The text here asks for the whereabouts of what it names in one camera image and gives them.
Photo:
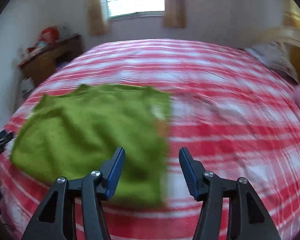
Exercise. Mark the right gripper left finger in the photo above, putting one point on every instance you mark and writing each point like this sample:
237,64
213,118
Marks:
54,217

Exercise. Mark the green striped knit sweater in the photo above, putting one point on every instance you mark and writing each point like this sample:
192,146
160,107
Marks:
73,134

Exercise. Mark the white paper shopping bag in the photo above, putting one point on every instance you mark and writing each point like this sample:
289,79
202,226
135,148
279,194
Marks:
26,88

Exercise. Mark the brown wooden desk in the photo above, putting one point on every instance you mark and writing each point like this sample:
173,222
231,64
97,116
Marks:
44,64

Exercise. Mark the red plaid bed cover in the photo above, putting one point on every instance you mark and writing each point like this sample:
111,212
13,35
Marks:
233,114

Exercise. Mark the red gift bag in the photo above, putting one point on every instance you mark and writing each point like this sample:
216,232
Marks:
50,35

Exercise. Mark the left beige curtain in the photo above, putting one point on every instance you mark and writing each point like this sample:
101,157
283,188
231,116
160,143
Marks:
98,17

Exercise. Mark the beige curtain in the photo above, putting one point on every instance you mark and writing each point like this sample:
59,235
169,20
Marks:
175,14
98,17

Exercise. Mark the grey patterned pillow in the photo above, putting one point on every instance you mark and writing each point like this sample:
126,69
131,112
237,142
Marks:
274,58

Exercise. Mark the cream wooden headboard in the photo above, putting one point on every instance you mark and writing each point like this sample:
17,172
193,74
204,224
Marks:
289,40

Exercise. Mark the right beige curtain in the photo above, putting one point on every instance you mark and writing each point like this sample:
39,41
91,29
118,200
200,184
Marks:
175,14

